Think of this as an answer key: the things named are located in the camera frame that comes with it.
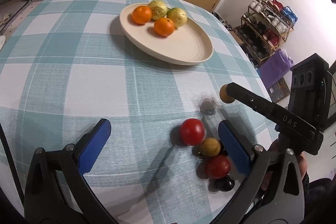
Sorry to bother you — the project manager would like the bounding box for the dark plum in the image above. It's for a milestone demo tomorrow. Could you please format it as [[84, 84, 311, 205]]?
[[215, 175, 235, 192], [200, 98, 215, 115]]

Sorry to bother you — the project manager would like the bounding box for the red tomato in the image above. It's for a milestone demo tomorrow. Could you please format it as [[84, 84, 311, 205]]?
[[179, 118, 205, 146], [205, 155, 231, 179]]

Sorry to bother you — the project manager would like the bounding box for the brown longan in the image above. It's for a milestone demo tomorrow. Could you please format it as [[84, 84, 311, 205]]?
[[219, 84, 235, 104], [199, 138, 221, 157]]

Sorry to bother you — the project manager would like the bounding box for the person's right hand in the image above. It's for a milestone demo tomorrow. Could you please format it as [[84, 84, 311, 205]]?
[[261, 139, 307, 190]]

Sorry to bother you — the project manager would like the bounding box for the purple bag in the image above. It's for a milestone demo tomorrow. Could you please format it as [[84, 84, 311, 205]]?
[[258, 49, 294, 89]]

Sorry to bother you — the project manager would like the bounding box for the wooden shoe rack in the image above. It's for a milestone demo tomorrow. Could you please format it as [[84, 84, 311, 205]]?
[[234, 0, 298, 68]]

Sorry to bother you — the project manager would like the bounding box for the teal checked tablecloth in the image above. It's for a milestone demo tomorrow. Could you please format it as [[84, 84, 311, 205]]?
[[1, 0, 277, 223]]

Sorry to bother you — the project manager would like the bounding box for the cream oval plate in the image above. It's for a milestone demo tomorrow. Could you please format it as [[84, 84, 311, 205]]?
[[119, 3, 214, 66]]

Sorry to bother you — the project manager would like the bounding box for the yellow-green guava right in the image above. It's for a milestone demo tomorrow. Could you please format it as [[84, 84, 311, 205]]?
[[166, 7, 188, 28]]

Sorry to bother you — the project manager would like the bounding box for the yellow-green guava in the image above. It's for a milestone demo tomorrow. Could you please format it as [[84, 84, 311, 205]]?
[[147, 0, 168, 20], [166, 7, 188, 28]]

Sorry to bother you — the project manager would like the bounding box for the orange mandarin right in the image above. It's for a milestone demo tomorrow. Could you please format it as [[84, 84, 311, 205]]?
[[154, 18, 175, 37]]

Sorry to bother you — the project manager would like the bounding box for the orange mandarin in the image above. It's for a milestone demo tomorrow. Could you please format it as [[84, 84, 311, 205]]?
[[154, 18, 175, 37], [131, 6, 152, 25]]

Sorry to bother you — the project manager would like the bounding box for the yellow-green guava left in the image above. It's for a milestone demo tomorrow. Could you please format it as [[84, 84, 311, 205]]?
[[147, 0, 168, 20]]

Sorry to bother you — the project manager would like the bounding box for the orange mandarin left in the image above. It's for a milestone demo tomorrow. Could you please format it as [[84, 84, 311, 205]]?
[[131, 6, 152, 25]]

